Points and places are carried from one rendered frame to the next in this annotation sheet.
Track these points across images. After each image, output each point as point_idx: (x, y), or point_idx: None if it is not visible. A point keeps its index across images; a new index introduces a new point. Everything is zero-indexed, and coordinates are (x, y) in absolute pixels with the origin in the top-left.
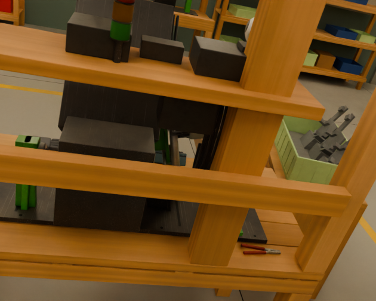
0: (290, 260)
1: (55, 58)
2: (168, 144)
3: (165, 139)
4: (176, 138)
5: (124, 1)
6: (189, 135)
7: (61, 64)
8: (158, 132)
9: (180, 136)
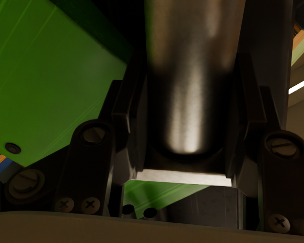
0: None
1: None
2: (61, 6)
3: (109, 33)
4: (231, 47)
5: None
6: (155, 222)
7: None
8: (294, 18)
9: (130, 123)
